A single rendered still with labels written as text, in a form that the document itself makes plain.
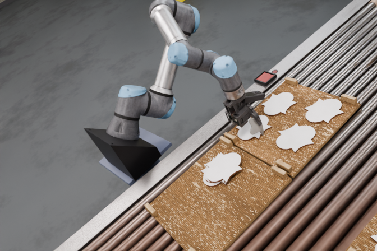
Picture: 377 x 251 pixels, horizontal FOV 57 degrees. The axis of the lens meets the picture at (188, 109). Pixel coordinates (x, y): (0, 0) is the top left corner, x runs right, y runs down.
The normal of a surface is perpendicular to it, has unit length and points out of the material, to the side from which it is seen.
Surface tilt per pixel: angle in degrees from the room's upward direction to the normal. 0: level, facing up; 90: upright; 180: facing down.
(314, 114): 0
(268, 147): 0
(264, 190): 0
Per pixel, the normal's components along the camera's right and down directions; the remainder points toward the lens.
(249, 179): -0.34, -0.73
